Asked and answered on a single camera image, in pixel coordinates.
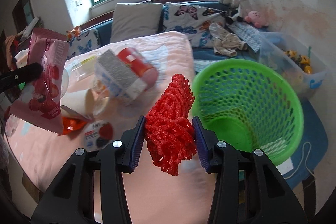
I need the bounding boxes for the pink plush toy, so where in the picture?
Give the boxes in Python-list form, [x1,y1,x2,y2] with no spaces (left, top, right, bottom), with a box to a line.
[244,11,269,28]

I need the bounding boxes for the green plastic basket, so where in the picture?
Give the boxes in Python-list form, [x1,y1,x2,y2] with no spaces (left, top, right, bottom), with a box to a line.
[191,59,304,165]

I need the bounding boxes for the blue sofa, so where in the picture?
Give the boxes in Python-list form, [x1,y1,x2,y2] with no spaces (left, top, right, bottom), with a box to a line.
[79,0,329,189]

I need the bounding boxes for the orange red snack bag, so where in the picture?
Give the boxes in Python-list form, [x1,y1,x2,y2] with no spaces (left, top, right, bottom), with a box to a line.
[61,111,88,135]

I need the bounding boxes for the white blue milk carton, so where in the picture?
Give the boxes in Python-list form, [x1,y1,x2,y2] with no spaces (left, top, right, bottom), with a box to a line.
[94,50,147,104]

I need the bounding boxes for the clear plastic storage box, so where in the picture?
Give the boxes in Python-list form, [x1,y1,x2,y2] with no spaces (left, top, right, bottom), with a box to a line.
[259,32,327,100]

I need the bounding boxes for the pink blanket table cover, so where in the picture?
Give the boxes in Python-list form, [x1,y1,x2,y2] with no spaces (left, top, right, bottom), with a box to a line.
[6,32,215,223]

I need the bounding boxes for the pink snack wrapper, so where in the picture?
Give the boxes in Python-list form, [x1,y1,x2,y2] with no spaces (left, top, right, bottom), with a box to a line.
[10,28,70,134]

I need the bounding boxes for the small clear yogurt cup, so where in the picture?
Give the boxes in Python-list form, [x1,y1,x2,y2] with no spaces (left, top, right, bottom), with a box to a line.
[92,79,109,116]

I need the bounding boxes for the orange fox plush toy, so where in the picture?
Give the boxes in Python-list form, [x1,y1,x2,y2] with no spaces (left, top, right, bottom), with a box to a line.
[66,26,81,41]

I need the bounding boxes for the white paper cup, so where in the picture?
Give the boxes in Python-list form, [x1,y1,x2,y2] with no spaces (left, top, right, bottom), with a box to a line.
[60,89,95,119]

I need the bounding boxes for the clear plastic cup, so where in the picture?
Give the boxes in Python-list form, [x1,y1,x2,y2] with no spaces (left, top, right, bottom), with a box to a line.
[60,68,70,98]

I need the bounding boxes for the yellow toy vehicle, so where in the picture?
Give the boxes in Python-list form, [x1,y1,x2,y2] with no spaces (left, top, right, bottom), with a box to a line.
[283,50,313,75]

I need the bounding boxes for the wall light switch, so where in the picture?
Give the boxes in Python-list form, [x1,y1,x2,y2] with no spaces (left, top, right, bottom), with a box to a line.
[76,0,83,6]

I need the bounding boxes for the right butterfly pillow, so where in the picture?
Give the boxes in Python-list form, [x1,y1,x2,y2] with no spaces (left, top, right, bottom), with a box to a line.
[163,2,226,48]

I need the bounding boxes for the beige crumpled cloth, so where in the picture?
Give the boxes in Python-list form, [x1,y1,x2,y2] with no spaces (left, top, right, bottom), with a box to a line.
[209,23,248,57]

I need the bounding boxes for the red foam fruit net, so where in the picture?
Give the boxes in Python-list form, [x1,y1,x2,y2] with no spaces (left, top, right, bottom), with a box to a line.
[145,74,197,176]

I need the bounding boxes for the grey patterned cloth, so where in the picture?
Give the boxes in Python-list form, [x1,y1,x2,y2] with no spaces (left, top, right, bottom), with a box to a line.
[228,22,262,53]

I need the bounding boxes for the cow plush toy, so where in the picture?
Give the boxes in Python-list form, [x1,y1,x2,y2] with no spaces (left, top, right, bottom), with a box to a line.
[226,0,252,24]

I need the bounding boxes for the left butterfly pillow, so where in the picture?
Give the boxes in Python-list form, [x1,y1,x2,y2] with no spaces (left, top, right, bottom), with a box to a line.
[67,28,101,60]

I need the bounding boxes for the butterfly pillow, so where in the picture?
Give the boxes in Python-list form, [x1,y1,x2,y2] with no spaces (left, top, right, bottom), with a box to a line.
[67,28,101,60]
[163,2,226,48]

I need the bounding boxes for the grey pillow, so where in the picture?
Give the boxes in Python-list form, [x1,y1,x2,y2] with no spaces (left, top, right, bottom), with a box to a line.
[110,2,163,43]

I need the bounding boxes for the strawberry yogurt lid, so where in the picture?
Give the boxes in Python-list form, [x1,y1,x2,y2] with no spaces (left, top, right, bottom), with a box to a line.
[83,120,114,152]

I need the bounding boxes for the clear plastic bottle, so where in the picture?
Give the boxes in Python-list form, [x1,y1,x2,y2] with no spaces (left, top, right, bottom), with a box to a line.
[66,55,98,82]

